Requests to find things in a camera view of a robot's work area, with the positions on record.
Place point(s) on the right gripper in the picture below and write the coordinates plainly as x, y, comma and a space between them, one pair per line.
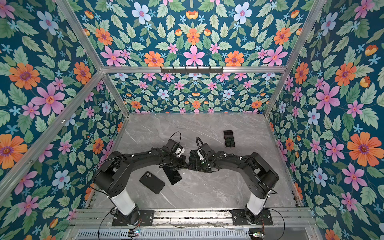
208, 170

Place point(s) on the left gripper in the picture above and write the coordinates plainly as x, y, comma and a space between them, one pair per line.
183, 164

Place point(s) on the black phone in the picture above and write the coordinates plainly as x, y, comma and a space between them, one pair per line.
193, 159
173, 175
229, 138

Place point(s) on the pink phone case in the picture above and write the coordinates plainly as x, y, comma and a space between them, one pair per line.
229, 138

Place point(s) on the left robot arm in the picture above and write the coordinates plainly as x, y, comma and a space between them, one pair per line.
113, 175

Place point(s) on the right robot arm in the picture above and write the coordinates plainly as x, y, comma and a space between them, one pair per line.
258, 175

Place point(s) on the black phone case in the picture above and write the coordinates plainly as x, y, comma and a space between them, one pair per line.
152, 182

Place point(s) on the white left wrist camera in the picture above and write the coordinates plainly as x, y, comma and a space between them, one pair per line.
179, 152

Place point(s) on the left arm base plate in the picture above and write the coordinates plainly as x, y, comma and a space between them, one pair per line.
137, 217

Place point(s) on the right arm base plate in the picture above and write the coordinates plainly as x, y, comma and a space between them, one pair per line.
243, 218

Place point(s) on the metal hook rail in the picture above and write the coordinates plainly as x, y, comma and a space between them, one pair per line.
190, 70

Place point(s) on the aluminium front rail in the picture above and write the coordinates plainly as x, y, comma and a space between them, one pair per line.
224, 217

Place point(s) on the white ventilated cable duct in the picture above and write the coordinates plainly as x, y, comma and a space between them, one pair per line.
163, 234

